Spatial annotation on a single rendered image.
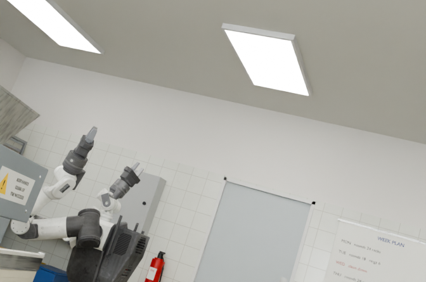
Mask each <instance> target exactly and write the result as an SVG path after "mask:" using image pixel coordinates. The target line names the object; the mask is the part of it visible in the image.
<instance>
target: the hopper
mask: <svg viewBox="0 0 426 282"><path fill-rule="evenodd" d="M39 116H40V115H39V114H38V113H37V112H35V111H34V110H33V109H31V108H30V107H29V106H27V105H26V104H25V103H24V102H22V101H21V100H20V99H18V98H17V97H16V96H14V95H13V94H11V93H10V92H9V91H8V90H6V89H5V88H4V87H3V86H1V85H0V144H1V145H3V144H4V143H5V142H7V141H8V140H9V139H11V138H12V137H13V136H14V135H16V134H17V133H19V132H20V131H21V130H22V129H24V128H25V127H26V126H28V125H29V124H30V123H31V122H33V121H34V120H35V119H36V118H38V117H39Z"/></svg>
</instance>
